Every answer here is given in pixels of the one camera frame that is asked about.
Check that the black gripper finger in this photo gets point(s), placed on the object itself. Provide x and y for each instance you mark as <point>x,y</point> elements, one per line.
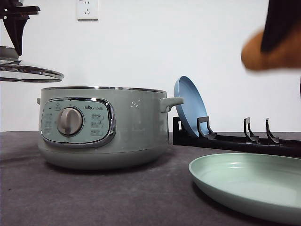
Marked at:
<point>282,21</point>

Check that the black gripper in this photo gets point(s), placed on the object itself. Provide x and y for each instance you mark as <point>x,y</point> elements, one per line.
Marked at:
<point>15,17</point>

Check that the brown potato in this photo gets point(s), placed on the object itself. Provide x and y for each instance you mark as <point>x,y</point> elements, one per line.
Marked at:
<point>284,56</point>

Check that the glass lid with green knob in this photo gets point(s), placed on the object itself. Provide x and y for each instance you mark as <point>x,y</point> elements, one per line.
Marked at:
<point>13,69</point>

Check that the green plate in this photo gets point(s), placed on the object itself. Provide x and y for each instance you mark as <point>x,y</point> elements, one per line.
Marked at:
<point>264,183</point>

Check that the blue plate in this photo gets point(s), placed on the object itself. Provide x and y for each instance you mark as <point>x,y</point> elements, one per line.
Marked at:
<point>193,106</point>

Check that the black plate rack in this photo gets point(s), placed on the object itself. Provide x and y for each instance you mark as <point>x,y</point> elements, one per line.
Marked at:
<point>249,141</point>

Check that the green electric steamer pot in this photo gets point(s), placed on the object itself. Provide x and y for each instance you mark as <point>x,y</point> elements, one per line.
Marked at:
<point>102,127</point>

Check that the white wall socket left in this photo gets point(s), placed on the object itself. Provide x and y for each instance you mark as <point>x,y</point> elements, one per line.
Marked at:
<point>87,11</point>

